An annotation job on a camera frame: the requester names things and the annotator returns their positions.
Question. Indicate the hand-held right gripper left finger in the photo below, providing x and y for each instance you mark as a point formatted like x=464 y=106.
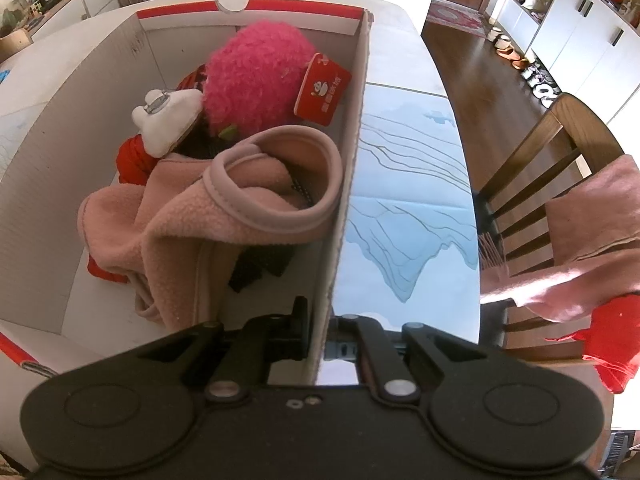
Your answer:
x=290 y=340

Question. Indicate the red cloth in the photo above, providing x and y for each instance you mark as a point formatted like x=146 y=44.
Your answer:
x=617 y=340

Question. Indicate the pink fleece hat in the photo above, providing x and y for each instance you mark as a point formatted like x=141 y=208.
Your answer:
x=175 y=220

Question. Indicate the white plush bear charm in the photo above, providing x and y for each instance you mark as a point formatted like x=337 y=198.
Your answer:
x=167 y=120

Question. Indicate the dark wooden chair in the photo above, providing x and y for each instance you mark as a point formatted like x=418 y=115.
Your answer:
x=535 y=160

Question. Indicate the light wooden chair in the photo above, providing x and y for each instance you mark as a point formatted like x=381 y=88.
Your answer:
x=14 y=42

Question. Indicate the white cardboard box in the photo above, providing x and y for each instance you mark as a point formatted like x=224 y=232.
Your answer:
x=55 y=160

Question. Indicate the row of shoes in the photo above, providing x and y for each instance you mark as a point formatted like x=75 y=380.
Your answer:
x=525 y=67

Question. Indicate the white wall cabinet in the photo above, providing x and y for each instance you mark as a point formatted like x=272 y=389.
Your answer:
x=580 y=35

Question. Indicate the pink blanket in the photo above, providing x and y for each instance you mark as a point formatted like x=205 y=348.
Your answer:
x=585 y=230

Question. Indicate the black dotted glove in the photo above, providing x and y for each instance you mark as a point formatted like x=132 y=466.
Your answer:
x=260 y=267

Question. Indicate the red patterned rug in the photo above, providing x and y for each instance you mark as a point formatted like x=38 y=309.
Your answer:
x=455 y=17

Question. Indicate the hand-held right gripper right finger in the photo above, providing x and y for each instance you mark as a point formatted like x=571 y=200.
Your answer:
x=345 y=347

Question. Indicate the pink fuzzy plush toy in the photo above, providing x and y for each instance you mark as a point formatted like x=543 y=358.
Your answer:
x=255 y=75

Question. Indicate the printed table mat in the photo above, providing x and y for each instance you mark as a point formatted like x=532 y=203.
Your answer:
x=410 y=200

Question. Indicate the white wooden sideboard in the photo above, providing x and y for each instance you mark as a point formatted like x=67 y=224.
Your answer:
x=85 y=5

